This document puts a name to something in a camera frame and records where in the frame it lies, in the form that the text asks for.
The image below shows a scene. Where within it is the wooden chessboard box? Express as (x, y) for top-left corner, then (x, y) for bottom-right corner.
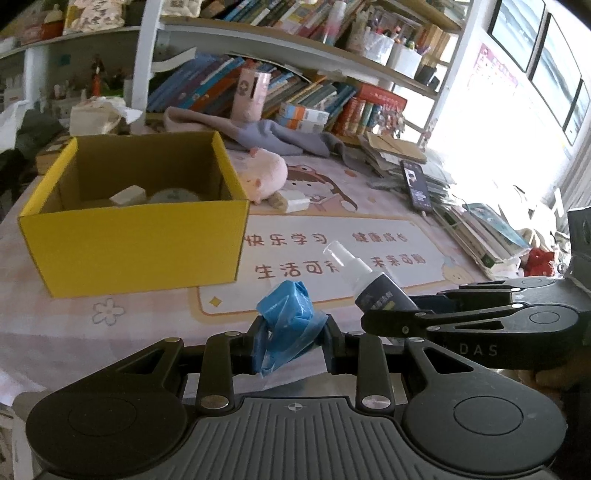
(36, 137), (72, 175)

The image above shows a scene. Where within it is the grey purple cloth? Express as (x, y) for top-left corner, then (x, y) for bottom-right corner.
(221, 117), (354, 161)

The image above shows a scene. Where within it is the orange white small carton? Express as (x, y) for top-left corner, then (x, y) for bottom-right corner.
(276, 102), (330, 133)

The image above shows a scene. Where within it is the pile of books and papers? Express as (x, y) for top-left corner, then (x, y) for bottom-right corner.
(358, 131), (534, 281)

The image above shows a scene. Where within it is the red pot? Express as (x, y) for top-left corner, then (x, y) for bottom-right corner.
(41, 4), (65, 41)

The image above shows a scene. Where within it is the red soft toy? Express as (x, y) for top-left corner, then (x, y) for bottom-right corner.
(523, 247), (556, 278)

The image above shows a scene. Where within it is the dark grey cloth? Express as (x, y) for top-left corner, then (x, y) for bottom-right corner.
(0, 108), (68, 195)

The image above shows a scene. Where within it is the black smartphone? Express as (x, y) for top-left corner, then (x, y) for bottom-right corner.
(400, 159), (433, 214)

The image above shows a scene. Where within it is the pink plush pig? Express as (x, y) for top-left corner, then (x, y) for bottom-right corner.
(236, 146), (289, 205)

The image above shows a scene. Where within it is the person's right hand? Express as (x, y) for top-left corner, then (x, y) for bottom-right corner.
(517, 367), (580, 392)

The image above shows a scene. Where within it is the pink wall poster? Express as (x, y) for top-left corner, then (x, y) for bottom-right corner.
(465, 42), (522, 104)

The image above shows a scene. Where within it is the row of shelf-top books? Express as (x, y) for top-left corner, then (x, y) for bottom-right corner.
(201, 0), (370, 42)

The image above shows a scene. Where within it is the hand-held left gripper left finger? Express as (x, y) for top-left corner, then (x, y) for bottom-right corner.
(99, 318), (267, 414)

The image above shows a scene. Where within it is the small white block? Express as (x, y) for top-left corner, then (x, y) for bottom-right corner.
(109, 185), (147, 206)

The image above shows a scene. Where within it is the blue plastic bag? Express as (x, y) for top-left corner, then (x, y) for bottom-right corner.
(255, 280), (328, 378)

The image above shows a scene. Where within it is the yellow cardboard box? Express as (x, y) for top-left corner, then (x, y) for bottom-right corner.
(17, 130), (251, 300)

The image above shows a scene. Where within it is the white plastic bag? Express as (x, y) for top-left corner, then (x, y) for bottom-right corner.
(0, 100), (29, 154)

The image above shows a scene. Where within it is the printed desk mat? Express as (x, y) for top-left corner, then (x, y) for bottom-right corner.
(196, 154), (491, 320)

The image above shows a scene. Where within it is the white tape roll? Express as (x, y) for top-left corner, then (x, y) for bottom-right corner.
(148, 187), (200, 204)

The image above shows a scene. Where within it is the floral fabric bag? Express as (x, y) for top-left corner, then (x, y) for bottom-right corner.
(64, 0), (126, 35)

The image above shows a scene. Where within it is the black pen cup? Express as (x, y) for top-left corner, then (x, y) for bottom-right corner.
(414, 64), (440, 89)

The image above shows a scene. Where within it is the lace covered tissue box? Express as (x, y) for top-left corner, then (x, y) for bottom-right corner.
(69, 96), (145, 137)

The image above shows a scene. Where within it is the white pen cup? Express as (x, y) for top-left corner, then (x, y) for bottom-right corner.
(387, 42), (422, 80)
(364, 27), (397, 66)

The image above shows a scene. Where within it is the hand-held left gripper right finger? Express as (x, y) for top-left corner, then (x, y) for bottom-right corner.
(323, 314), (469, 412)

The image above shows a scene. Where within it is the white bookshelf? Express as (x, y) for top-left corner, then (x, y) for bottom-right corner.
(0, 0), (465, 153)

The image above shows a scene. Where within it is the row of colourful books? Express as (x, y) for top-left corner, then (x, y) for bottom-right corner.
(147, 52), (409, 137)

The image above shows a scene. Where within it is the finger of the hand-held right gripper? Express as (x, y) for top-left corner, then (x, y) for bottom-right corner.
(411, 276), (529, 315)
(359, 302), (525, 346)

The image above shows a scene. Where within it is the black white spray bottle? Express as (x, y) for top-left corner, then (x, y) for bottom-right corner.
(322, 240), (417, 315)

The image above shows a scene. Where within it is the pink pen holder box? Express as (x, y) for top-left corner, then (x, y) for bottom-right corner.
(230, 68), (271, 124)

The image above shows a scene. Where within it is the small white charger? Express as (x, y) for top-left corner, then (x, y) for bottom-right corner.
(283, 192), (312, 214)

